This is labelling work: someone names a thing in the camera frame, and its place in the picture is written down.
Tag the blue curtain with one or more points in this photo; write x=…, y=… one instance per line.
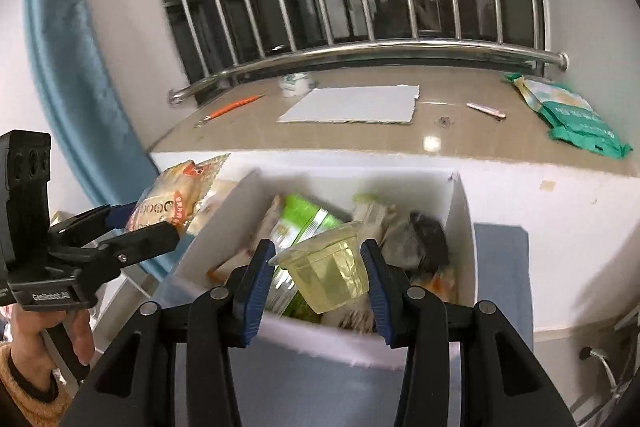
x=75, y=57

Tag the person's left hand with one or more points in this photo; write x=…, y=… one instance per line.
x=27, y=337

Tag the beige snack packet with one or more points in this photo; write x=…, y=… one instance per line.
x=372, y=217

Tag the steel window guard rail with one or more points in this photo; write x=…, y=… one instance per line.
x=400, y=49

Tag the orange pen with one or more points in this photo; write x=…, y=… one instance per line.
x=230, y=108

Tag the blue-grey table mat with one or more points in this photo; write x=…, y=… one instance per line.
x=500, y=282

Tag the green snack packet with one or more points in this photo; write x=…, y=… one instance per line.
x=300, y=217

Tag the clear yellow jelly cup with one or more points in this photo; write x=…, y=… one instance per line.
x=325, y=272

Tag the dark snack packet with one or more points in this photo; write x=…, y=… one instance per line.
x=420, y=242

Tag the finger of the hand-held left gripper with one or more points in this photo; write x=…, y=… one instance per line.
x=145, y=242
x=115, y=214

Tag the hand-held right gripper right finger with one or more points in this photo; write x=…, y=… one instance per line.
x=376, y=294

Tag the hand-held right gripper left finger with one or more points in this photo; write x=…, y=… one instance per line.
x=260, y=289

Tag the small white container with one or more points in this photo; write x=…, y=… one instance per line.
x=297, y=86

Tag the pale green wipes packet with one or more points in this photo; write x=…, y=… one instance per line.
x=550, y=94

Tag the white cardboard box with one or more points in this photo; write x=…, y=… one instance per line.
x=325, y=343

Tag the orange print cracker packet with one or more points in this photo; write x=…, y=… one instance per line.
x=170, y=202

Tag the white paper sheet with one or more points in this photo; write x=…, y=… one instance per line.
x=350, y=106

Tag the pink white stick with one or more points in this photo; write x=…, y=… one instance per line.
x=485, y=110

